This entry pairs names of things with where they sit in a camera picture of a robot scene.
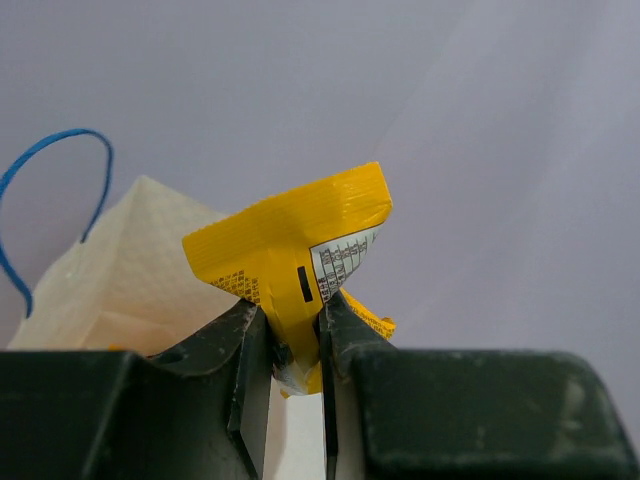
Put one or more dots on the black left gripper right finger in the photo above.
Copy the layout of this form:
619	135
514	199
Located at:
393	413

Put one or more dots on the yellow snack bar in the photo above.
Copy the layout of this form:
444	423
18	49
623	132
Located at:
290	254

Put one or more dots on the checkered paper bag blue handles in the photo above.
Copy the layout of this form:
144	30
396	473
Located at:
125	286

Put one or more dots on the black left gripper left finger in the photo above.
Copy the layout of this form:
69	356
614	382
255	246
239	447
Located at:
199	410

